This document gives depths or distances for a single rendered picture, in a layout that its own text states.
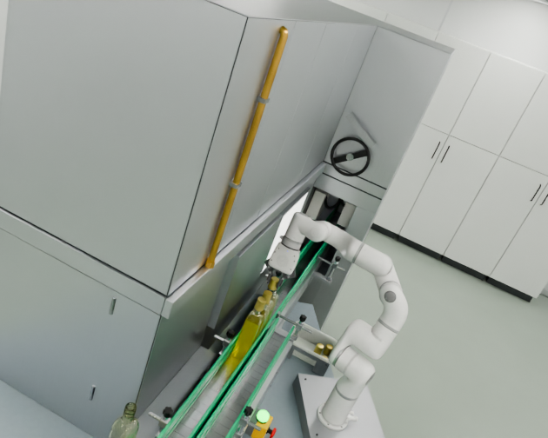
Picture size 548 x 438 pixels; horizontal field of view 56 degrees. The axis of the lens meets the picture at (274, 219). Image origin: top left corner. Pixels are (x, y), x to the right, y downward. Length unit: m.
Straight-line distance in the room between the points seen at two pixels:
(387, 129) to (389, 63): 0.32
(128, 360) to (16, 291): 0.41
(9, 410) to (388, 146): 2.01
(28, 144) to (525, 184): 4.84
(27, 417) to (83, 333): 0.40
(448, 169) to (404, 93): 2.95
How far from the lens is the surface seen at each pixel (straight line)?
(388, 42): 2.68
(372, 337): 1.90
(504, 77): 5.43
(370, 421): 2.22
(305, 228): 1.90
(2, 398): 1.98
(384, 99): 2.70
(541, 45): 5.89
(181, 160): 1.23
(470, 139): 5.50
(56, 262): 1.59
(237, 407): 1.91
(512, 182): 5.61
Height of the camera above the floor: 2.25
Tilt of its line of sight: 26 degrees down
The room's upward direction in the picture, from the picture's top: 21 degrees clockwise
